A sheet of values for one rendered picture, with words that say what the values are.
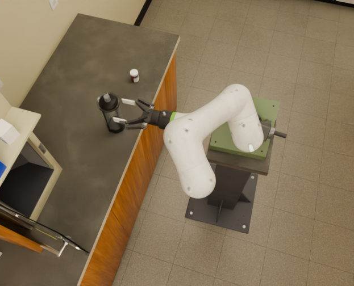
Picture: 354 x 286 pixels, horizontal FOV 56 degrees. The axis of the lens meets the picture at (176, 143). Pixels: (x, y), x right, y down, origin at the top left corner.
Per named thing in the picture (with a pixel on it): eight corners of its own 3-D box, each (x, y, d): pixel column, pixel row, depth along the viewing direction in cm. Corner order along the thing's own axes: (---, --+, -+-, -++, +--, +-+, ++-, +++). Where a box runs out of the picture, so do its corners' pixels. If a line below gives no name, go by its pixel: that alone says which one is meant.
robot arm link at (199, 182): (211, 161, 108) (176, 175, 107) (224, 196, 110) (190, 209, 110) (202, 148, 125) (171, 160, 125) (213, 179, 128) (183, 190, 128)
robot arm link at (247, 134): (254, 105, 152) (257, 114, 134) (265, 136, 156) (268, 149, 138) (227, 114, 156) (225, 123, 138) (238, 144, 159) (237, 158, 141)
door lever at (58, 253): (49, 234, 128) (46, 233, 126) (69, 245, 126) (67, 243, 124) (40, 248, 126) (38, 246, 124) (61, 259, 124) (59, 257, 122)
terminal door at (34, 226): (32, 226, 150) (-14, 198, 114) (90, 255, 143) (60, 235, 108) (30, 227, 149) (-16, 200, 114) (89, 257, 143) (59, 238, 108)
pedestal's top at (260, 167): (274, 123, 183) (276, 120, 179) (266, 176, 169) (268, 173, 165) (217, 111, 187) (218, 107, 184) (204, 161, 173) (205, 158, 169)
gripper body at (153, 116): (162, 106, 156) (144, 103, 158) (156, 121, 153) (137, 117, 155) (164, 116, 163) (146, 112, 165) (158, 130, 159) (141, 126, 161)
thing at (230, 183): (258, 175, 265) (291, 114, 185) (248, 234, 244) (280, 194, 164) (199, 160, 272) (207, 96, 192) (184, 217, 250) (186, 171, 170)
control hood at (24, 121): (-25, 198, 112) (-42, 189, 103) (23, 120, 126) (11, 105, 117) (5, 209, 110) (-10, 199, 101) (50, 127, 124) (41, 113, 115)
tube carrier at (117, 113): (102, 130, 176) (92, 108, 157) (110, 113, 181) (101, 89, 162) (121, 135, 175) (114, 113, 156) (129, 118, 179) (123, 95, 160)
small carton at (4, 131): (-1, 138, 111) (-11, 129, 106) (9, 127, 113) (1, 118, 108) (9, 145, 110) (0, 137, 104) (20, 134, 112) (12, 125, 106)
